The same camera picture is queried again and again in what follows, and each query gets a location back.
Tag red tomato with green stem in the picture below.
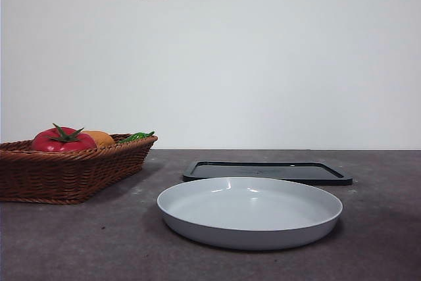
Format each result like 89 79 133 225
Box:
31 123 98 153

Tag black rectangular tray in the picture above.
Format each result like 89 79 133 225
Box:
182 160 353 187

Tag green pepper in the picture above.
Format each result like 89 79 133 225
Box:
117 131 155 145

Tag grey round plate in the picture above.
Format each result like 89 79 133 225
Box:
156 176 343 251

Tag brown wicker basket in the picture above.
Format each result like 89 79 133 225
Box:
0 133 159 205

